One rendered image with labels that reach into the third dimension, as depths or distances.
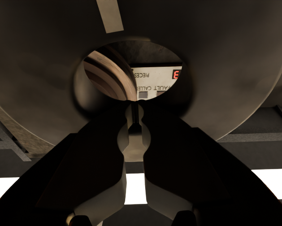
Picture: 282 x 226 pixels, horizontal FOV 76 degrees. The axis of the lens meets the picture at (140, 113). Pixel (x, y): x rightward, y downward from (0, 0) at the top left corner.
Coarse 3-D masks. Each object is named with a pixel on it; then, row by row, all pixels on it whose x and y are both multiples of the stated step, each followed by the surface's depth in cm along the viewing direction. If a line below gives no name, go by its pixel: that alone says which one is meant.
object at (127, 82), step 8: (104, 48) 56; (88, 56) 51; (96, 56) 52; (104, 56) 52; (112, 56) 56; (104, 64) 53; (112, 64) 53; (120, 64) 58; (112, 72) 56; (120, 72) 56; (128, 72) 62; (120, 80) 58; (128, 80) 58; (128, 88) 60; (128, 96) 63; (136, 96) 63
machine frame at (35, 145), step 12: (120, 48) 66; (132, 48) 66; (144, 48) 66; (156, 48) 66; (132, 60) 70; (144, 60) 70; (156, 60) 70; (168, 60) 70; (180, 60) 70; (0, 120) 93; (12, 120) 93; (12, 132) 101; (24, 132) 101; (24, 144) 110; (36, 144) 110; (48, 144) 110; (36, 156) 120
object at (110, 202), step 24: (96, 120) 10; (120, 120) 10; (72, 144) 8; (96, 144) 8; (120, 144) 9; (72, 168) 7; (96, 168) 7; (120, 168) 7; (48, 192) 6; (72, 192) 6; (96, 192) 6; (120, 192) 7; (96, 216) 6
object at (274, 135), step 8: (0, 128) 472; (240, 128) 541; (248, 128) 541; (256, 128) 540; (264, 128) 540; (272, 128) 539; (280, 128) 539; (0, 136) 497; (8, 136) 498; (224, 136) 535; (232, 136) 536; (240, 136) 537; (248, 136) 539; (256, 136) 540; (264, 136) 541; (272, 136) 542; (280, 136) 543; (0, 144) 534; (8, 144) 527; (16, 144) 528; (16, 152) 560; (24, 152) 564; (24, 160) 595
